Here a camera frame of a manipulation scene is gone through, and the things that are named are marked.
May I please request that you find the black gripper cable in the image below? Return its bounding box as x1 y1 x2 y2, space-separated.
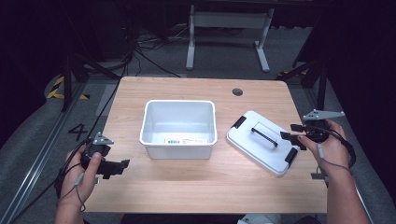
323 125 358 170
12 138 92 220

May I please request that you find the person's left hand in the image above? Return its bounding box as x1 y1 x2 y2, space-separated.
59 145 104 206

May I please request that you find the black tripod stand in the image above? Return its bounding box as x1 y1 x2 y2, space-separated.
61 50 120 113
276 57 330 110

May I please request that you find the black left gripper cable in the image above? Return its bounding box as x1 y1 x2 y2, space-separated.
12 138 92 220

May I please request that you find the grey wrist cord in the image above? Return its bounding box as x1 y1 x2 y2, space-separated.
56 172 87 213
315 142 352 175

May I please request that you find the grey left wrist cord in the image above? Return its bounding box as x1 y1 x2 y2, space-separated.
56 172 87 213

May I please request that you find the white lid with black handle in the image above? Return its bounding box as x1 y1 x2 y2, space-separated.
225 109 302 178

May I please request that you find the grey metal desk frame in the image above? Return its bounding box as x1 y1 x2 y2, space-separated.
185 4 276 74

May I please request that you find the white plastic storage box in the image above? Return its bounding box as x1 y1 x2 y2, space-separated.
138 99 219 161

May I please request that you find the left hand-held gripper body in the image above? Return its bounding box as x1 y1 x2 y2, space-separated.
81 132 115 174

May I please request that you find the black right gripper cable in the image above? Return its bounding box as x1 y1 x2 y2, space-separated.
323 125 358 170

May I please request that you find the metal floor rail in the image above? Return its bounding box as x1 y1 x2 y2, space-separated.
0 82 92 224

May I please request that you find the person's white shoe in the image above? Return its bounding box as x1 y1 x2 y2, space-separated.
236 213 282 224

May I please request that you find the grey right wrist cord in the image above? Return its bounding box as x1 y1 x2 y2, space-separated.
315 142 352 175

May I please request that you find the person's right hand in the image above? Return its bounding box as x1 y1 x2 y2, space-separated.
297 119 352 175

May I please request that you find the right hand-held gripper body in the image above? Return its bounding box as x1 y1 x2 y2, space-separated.
301 108 347 144

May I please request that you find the dark curtain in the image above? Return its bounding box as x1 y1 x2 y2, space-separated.
0 0 74 147
323 0 396 181

